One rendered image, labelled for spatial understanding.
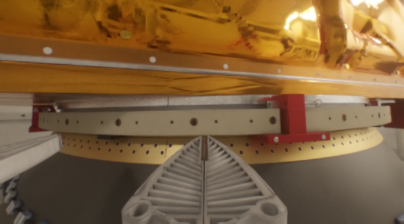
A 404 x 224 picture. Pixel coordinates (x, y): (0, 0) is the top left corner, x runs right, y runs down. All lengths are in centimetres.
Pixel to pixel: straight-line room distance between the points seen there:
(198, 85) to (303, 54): 31
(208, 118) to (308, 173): 23
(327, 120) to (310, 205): 16
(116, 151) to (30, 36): 25
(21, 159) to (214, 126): 24
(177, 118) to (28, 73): 23
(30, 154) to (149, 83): 17
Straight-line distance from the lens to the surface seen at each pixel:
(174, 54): 32
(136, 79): 30
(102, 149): 44
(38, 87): 34
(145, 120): 32
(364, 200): 48
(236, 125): 29
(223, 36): 34
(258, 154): 35
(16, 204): 63
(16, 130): 658
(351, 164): 50
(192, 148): 16
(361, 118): 50
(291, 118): 32
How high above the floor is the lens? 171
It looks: 4 degrees up
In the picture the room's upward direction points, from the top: 1 degrees counter-clockwise
